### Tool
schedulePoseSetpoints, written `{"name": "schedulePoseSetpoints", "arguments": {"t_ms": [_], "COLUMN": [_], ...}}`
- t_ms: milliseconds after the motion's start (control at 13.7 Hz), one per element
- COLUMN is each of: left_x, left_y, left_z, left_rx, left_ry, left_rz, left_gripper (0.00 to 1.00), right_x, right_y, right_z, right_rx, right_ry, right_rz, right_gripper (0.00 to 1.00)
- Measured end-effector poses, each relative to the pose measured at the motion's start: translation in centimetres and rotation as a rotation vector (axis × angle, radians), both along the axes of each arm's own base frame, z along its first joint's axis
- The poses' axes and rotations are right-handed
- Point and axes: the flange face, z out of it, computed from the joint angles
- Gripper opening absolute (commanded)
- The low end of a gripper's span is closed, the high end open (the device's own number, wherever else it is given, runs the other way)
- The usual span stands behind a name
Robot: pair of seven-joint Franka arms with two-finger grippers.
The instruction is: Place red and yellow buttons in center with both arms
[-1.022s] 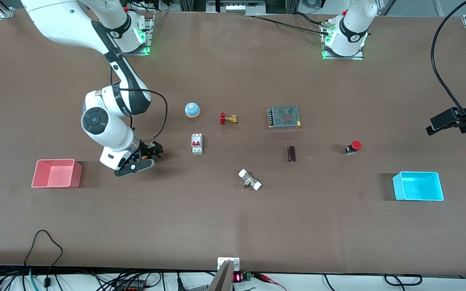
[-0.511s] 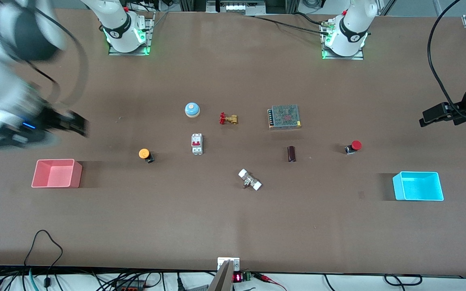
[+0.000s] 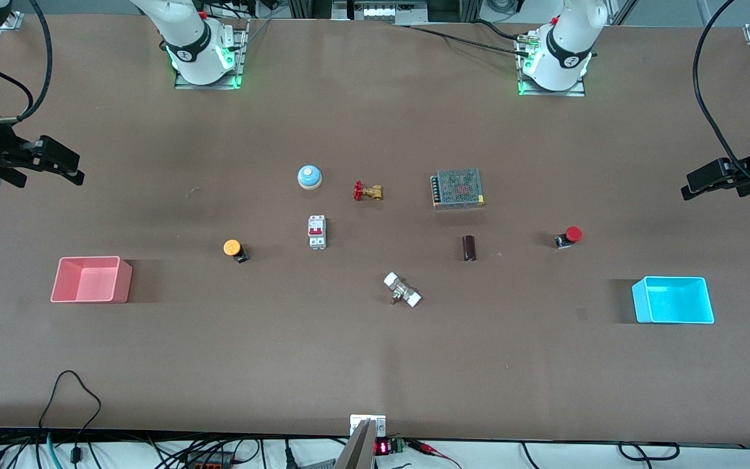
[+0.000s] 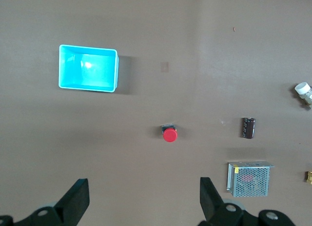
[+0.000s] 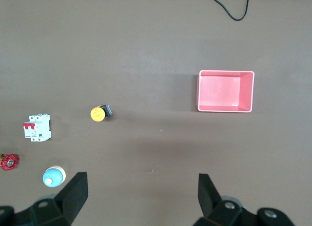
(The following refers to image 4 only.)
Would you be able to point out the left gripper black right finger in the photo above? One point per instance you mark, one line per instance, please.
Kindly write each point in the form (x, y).
(212, 204)

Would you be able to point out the cyan plastic bin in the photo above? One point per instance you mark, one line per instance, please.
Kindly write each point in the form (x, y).
(87, 69)

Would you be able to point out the metal fitting with white caps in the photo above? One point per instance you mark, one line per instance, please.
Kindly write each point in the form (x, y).
(303, 90)

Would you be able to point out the metal mesh power supply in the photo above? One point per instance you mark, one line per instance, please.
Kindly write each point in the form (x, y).
(249, 180)

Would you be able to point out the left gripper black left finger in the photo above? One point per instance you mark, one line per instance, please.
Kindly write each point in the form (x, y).
(75, 201)

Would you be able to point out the red push button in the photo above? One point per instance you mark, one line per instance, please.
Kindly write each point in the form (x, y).
(169, 135)

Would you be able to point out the dark brown cylindrical capacitor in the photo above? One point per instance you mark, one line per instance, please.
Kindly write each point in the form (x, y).
(248, 128)

